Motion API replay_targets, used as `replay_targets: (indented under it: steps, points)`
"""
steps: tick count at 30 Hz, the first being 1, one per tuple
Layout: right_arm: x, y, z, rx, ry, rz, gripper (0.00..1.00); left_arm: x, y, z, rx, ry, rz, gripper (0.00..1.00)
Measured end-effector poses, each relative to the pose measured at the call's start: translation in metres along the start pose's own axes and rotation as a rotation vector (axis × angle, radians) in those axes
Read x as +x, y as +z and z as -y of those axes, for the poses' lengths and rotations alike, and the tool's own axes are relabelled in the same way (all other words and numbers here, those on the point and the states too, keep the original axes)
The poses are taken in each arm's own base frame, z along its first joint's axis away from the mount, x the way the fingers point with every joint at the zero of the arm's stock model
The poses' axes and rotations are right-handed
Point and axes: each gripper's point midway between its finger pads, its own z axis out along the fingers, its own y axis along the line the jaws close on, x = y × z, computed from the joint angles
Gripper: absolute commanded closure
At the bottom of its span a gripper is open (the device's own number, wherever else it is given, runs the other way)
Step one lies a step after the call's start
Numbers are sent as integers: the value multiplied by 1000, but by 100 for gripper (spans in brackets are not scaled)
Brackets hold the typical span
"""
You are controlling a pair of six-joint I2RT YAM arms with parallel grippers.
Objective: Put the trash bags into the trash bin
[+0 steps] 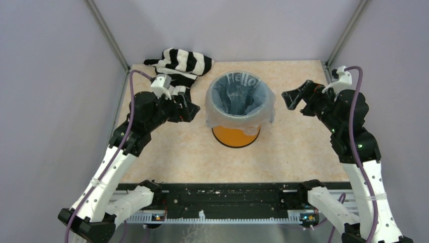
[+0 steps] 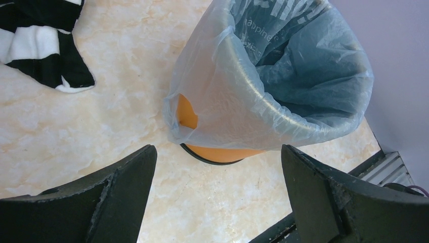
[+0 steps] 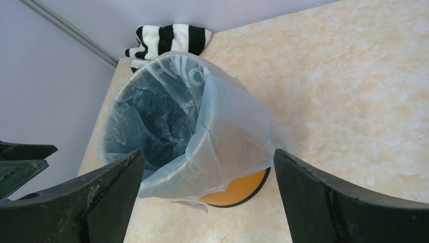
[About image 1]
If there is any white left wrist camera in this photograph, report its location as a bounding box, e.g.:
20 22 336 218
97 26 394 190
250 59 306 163
151 74 171 100

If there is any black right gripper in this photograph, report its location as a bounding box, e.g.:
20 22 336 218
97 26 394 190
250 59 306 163
281 79 341 133

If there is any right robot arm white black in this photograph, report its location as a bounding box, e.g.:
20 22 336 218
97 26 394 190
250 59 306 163
282 80 411 242

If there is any black white striped cloth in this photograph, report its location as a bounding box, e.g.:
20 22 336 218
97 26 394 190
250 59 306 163
143 48 215 98

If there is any aluminium frame rail front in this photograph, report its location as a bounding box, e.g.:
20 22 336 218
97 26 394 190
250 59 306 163
72 189 391 243

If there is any aluminium corner post left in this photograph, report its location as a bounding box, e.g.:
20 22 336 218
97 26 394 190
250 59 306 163
83 0 130 71

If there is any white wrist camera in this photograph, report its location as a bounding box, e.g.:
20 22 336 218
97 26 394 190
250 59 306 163
151 74 171 100
322 66 352 95

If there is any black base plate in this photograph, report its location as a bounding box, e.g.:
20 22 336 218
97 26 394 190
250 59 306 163
115 181 366 220

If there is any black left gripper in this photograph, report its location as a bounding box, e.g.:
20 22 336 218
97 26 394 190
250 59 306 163
146 90 200 131

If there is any aluminium corner post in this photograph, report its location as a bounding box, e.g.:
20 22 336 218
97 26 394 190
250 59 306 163
325 0 372 69
83 0 130 71

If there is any orange trash bin gold rim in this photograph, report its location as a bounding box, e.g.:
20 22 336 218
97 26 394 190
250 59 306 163
211 126 261 148

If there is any aluminium corner post right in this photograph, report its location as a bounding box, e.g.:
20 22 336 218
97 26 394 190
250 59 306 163
325 0 372 69

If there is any translucent blue plastic bag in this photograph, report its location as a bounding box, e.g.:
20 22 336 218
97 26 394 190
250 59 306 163
205 71 276 135

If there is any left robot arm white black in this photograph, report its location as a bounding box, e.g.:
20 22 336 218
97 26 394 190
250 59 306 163
58 92 200 242

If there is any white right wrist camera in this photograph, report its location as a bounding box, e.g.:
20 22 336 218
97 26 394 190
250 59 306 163
322 66 352 95

